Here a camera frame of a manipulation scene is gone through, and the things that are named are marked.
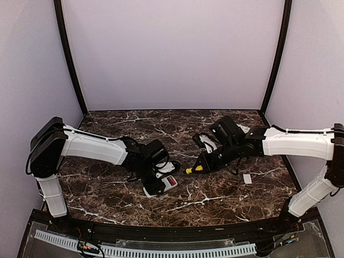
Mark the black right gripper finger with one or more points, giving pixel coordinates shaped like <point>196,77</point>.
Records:
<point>205,171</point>
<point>202,159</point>

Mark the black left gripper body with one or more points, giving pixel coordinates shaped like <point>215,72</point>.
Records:
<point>147,181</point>

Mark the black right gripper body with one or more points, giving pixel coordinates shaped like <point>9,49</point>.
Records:
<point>217,163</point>

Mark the grey remote control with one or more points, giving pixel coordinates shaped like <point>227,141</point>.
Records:
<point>167,189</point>

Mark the yellow handle screwdriver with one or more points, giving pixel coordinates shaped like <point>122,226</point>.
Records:
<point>197,169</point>

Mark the grey battery cover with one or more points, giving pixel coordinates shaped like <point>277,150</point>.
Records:
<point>247,178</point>

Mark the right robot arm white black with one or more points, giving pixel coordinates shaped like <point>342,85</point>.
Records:
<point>235,144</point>

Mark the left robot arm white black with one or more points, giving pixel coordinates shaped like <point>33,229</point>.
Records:
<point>56,140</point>

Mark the red battery in remote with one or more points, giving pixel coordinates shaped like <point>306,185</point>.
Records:
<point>172,182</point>

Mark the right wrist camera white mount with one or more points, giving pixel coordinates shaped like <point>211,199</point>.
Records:
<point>204,141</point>

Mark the white slotted cable duct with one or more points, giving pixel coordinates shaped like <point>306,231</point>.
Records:
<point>128,248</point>

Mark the right black frame post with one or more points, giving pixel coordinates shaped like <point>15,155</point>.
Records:
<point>278,56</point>

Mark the black frame post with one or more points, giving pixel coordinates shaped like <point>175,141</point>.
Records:
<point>278,56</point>
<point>68,56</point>

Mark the left black frame post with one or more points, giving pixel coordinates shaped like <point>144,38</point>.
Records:
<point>68,56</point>

